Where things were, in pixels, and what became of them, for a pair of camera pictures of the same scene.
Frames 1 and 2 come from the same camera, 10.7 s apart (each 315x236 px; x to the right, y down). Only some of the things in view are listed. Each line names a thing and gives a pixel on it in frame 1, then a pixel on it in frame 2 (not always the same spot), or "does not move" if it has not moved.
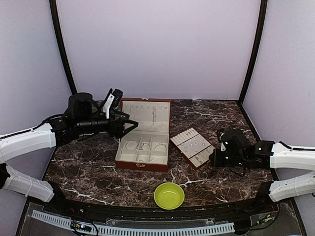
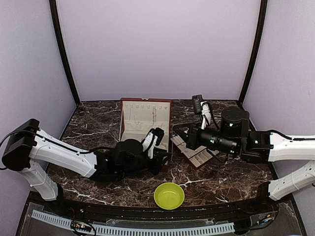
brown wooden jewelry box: (145, 147) does not move
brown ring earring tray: (193, 147) does not move
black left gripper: (118, 132) -> (159, 157)
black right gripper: (217, 159) -> (192, 142)
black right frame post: (262, 18) does not move
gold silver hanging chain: (155, 115) does not move
